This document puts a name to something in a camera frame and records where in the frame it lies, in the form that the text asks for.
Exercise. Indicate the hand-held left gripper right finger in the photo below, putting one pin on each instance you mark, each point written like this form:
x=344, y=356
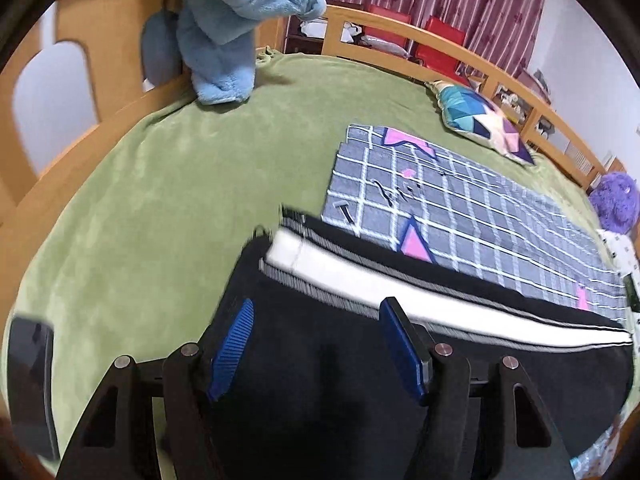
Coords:
x=400, y=350

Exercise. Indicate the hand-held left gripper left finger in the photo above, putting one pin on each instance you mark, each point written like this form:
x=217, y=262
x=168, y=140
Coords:
x=232, y=345

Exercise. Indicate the black pants with white stripe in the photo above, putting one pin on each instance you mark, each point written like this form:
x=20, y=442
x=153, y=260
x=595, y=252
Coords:
x=325, y=360

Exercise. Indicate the green fleece bed blanket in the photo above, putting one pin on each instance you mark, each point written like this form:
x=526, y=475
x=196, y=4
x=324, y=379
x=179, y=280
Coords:
x=175, y=210

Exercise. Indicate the grey checked blanket pink stars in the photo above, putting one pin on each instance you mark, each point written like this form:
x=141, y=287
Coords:
x=475, y=210

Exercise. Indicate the dark flat device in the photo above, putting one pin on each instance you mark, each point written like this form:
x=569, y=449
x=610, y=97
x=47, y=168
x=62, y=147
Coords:
x=30, y=385

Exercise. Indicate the white patterned cloth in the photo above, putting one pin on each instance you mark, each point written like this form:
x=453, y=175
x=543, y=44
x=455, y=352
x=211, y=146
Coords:
x=622, y=255

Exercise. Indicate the colourful geometric pattern pillow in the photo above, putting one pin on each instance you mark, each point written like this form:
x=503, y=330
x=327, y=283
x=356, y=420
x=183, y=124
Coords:
x=480, y=115

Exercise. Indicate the white radiator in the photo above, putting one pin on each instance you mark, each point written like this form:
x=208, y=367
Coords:
x=577, y=156

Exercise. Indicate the purple fluffy plush toy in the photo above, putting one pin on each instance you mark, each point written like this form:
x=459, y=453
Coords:
x=617, y=200

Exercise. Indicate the pile of assorted household items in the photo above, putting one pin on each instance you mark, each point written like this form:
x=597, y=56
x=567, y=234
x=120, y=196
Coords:
x=515, y=105

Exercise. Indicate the red chair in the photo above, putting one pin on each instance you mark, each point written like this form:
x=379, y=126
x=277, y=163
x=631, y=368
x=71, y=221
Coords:
x=440, y=45
x=387, y=15

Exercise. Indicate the white folded cloth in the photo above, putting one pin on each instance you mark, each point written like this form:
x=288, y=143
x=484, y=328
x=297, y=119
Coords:
x=312, y=27

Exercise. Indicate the blue plush elephant toy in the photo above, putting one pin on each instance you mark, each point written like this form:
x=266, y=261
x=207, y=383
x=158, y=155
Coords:
x=235, y=10

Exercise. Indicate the wooden bed frame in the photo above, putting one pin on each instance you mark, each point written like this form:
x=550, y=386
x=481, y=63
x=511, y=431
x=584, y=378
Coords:
x=75, y=20

